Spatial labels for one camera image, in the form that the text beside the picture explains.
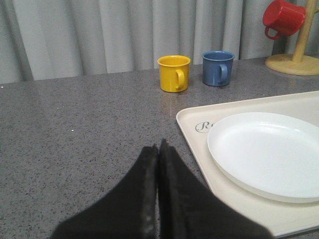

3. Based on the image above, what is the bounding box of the yellow mug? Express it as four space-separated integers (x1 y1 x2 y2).
158 55 191 93

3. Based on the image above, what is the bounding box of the beige rabbit serving tray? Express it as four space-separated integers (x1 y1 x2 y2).
176 91 319 238

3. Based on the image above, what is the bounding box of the grey curtain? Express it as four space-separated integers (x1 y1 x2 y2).
0 0 298 83

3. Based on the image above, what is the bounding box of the blue mug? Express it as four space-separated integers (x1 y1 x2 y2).
202 51 235 87

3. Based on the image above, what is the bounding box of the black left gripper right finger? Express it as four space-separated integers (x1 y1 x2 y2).
159 140 273 239

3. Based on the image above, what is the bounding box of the wooden mug tree stand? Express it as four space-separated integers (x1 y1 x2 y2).
265 0 319 76

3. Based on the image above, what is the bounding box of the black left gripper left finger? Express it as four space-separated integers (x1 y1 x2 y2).
51 146 158 239

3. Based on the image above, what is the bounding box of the red mug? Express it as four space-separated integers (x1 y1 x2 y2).
263 0 307 40

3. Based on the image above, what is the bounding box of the white round plate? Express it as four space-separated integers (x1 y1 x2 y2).
207 112 319 203

